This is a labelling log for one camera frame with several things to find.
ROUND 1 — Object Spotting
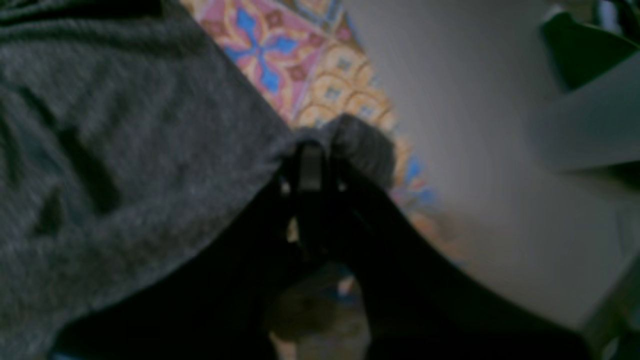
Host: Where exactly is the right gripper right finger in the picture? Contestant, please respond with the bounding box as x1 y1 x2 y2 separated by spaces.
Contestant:
327 155 593 360

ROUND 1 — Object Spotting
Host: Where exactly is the patterned tablecloth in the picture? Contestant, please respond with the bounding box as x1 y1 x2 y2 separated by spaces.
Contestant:
180 0 471 360

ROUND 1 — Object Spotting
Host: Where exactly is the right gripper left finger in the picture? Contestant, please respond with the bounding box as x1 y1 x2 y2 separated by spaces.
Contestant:
50 141 325 360

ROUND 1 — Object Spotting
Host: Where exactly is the green black object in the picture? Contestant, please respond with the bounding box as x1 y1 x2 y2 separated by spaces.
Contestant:
541 10 639 91

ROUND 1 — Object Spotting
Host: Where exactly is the grey t-shirt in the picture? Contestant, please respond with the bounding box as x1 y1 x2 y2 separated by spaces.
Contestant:
0 0 395 360

